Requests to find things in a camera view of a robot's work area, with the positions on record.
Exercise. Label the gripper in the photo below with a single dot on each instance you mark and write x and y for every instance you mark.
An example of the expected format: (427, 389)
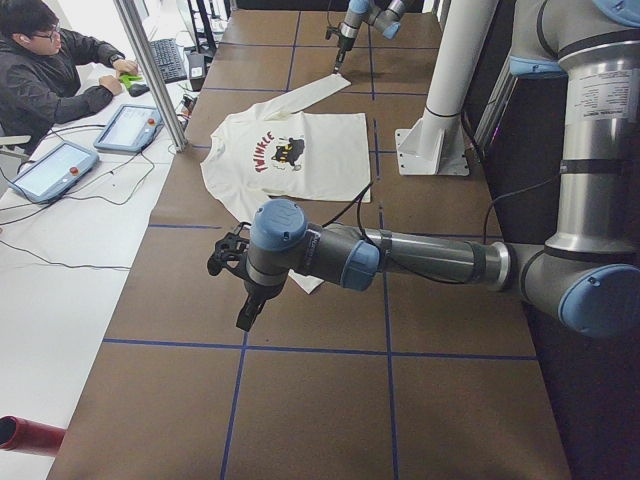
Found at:
(342, 44)
(258, 292)

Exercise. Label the cream cat print shirt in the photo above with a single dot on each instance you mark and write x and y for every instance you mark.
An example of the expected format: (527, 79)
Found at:
(277, 148)

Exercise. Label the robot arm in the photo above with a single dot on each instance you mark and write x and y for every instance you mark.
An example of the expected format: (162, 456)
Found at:
(386, 20)
(583, 275)

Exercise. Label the white support column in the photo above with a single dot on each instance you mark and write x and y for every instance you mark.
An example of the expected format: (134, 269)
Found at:
(463, 38)

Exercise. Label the black keyboard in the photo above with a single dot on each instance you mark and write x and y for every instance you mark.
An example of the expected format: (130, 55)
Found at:
(168, 58)

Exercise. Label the brown table cover sheet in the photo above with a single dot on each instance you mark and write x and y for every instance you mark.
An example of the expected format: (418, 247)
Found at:
(406, 380)

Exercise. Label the green object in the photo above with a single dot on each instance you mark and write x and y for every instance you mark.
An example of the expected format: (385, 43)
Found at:
(133, 84)

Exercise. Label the far teach pendant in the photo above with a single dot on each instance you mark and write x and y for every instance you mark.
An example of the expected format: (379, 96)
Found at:
(131, 129)

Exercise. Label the teach pendant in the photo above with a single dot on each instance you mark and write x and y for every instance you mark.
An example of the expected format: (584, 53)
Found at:
(55, 173)
(131, 129)

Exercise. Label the near teach pendant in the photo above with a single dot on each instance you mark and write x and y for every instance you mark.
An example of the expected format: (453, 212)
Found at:
(55, 173)

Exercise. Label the red tube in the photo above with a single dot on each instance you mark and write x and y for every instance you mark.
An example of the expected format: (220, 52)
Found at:
(30, 437)

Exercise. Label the person in black jacket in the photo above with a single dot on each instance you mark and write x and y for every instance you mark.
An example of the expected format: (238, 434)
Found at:
(39, 78)

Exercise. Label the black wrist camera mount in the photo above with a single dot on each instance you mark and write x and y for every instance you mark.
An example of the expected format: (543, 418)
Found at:
(230, 253)

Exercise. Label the aluminium frame post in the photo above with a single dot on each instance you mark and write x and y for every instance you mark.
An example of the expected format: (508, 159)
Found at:
(135, 32)

